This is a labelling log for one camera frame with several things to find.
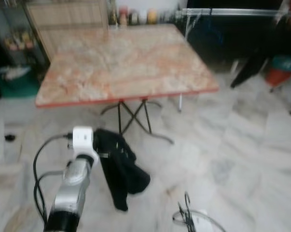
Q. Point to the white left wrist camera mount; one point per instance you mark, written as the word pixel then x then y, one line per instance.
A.
pixel 83 137

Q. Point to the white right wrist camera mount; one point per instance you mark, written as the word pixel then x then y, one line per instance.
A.
pixel 203 222

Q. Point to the green plastic basket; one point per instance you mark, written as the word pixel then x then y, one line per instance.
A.
pixel 15 82

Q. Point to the black jacket with ribbed hem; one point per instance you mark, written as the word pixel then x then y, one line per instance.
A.
pixel 118 179

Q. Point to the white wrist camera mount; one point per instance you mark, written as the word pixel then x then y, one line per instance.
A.
pixel 203 222
pixel 83 137

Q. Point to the jar with red lid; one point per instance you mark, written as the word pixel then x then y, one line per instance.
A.
pixel 123 17

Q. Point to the dark metal shelf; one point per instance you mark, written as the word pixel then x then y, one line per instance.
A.
pixel 15 38

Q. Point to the silver metal clothes rack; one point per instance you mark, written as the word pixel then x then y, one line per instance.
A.
pixel 232 12

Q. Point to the black shirt with green logo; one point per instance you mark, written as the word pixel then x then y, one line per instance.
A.
pixel 249 70

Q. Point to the orange round toy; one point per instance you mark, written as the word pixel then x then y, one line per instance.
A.
pixel 151 17

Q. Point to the red bucket with teal bag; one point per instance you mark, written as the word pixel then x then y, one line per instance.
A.
pixel 280 70

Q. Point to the small black floor object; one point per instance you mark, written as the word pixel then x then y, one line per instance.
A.
pixel 10 137

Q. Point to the white round toy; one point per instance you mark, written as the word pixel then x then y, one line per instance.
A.
pixel 142 18

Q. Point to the marble top folding table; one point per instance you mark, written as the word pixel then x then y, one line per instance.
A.
pixel 126 63

